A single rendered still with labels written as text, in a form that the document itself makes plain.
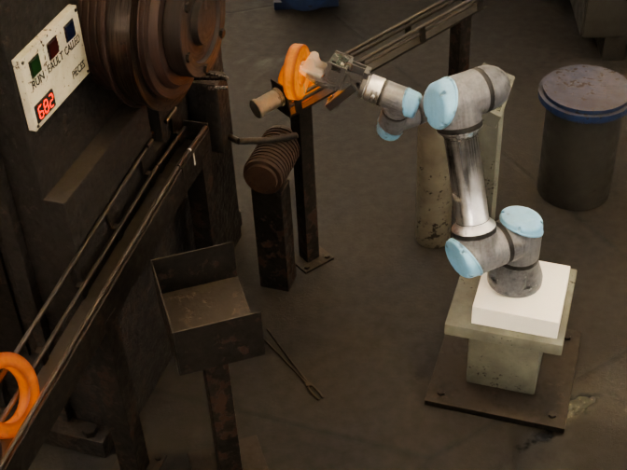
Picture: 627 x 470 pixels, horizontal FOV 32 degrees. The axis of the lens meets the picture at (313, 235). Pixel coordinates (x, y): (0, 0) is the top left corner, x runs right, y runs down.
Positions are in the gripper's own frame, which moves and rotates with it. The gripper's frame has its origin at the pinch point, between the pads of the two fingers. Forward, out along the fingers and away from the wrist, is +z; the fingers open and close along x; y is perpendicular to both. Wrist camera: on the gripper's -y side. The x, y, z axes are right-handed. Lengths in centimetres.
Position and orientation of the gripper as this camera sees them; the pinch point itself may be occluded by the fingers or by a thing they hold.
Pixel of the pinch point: (297, 65)
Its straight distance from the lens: 302.8
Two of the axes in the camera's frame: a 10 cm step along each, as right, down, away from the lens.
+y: 2.3, -7.1, -6.7
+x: -3.0, 6.0, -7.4
